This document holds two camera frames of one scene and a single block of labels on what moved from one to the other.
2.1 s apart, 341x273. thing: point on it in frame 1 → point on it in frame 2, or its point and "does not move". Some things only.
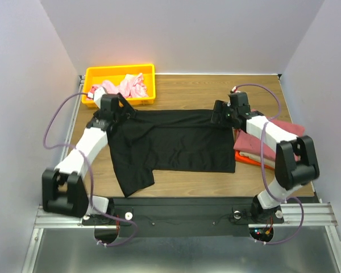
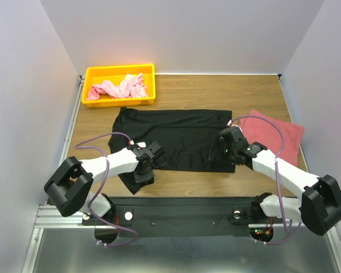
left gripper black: [127, 110] → [144, 177]
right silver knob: [237, 214] does not move
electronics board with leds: [262, 234] does not move
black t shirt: [178, 140] does not move
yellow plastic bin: [96, 75] does not move
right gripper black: [217, 112] → [215, 148]
